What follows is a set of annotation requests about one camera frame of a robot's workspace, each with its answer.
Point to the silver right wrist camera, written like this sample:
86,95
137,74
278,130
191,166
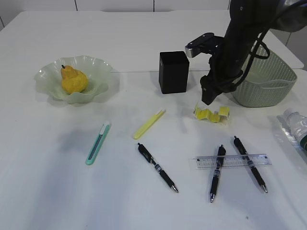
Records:
193,48

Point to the yellow pear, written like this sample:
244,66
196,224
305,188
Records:
73,80

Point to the black square pen holder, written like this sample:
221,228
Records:
173,72

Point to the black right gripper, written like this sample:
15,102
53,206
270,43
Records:
227,59

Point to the teal utility knife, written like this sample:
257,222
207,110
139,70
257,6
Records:
98,143

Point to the green woven plastic basket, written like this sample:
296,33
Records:
267,83

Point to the green wavy glass plate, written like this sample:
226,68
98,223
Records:
101,80

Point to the clear water bottle green label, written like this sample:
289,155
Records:
294,126

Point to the clear plastic ruler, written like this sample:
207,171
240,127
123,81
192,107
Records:
230,161

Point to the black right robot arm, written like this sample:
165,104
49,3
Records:
250,21

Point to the black pen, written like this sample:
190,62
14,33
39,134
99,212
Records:
238,144
150,159
216,174

